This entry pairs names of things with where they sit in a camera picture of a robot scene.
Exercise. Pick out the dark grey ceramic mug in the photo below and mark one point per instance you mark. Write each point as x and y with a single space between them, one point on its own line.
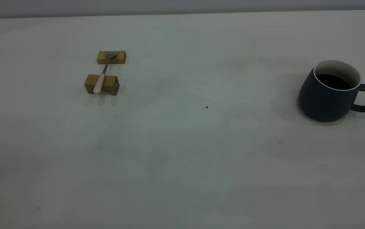
322 101

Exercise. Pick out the dark coffee liquid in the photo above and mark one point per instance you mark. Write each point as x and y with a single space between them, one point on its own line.
333 81

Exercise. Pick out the arched wooden block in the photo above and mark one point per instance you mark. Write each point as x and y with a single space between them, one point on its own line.
111 84

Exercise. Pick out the flat rectangular wooden block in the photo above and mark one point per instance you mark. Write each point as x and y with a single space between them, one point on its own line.
120 58

